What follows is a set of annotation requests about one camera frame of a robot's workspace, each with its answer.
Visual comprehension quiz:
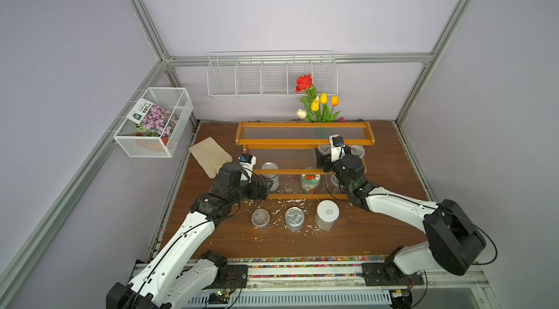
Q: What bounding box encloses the clear small plastic tub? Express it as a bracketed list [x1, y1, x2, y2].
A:
[251, 209, 271, 228]

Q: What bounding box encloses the orange wooden glass shelf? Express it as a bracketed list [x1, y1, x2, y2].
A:
[236, 122, 375, 200]

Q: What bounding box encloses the tall white Ideal jar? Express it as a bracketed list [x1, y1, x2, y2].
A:
[315, 200, 340, 231]

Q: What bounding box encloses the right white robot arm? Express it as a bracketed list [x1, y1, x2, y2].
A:
[315, 150, 496, 281]

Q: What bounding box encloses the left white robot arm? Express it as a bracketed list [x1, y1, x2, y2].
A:
[106, 163, 272, 308]

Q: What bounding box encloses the tomato label seed jar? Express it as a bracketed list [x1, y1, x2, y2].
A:
[301, 172, 321, 194]

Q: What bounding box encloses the clear tub lower shelf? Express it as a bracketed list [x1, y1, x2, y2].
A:
[326, 175, 344, 195]

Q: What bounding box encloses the purple flower seed packet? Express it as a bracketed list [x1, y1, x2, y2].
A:
[126, 98, 179, 139]

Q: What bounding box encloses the teal glass vase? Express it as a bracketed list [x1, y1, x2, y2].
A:
[314, 124, 333, 140]

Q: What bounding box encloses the artificial flower bouquet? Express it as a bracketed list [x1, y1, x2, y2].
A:
[296, 74, 339, 123]

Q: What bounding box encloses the cream work glove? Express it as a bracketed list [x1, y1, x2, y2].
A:
[189, 137, 233, 179]

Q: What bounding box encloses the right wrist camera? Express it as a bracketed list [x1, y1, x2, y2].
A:
[329, 134, 346, 162]

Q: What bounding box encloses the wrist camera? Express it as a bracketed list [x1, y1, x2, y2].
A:
[239, 153, 256, 182]
[329, 134, 346, 162]

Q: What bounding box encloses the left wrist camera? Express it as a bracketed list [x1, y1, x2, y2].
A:
[239, 153, 256, 182]

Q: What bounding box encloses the metal base rail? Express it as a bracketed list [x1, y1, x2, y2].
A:
[185, 255, 500, 308]

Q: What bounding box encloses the long white wire basket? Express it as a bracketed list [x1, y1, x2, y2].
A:
[207, 51, 339, 98]

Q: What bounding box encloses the small white wire basket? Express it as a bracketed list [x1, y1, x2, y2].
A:
[113, 87, 194, 158]

